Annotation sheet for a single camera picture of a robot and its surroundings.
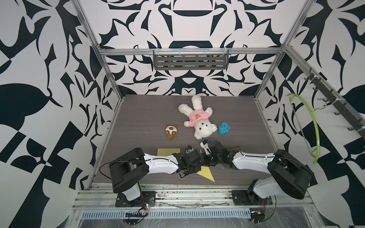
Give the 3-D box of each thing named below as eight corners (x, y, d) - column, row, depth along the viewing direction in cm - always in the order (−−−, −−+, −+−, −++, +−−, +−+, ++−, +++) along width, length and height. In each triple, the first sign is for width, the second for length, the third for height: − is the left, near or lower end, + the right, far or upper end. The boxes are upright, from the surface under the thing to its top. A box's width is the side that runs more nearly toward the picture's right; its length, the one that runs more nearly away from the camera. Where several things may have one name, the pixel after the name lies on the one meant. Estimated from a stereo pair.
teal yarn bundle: (222, 136, 100) (224, 134, 97) (215, 129, 103) (216, 126, 100) (231, 130, 103) (233, 127, 100) (224, 123, 107) (225, 120, 104)
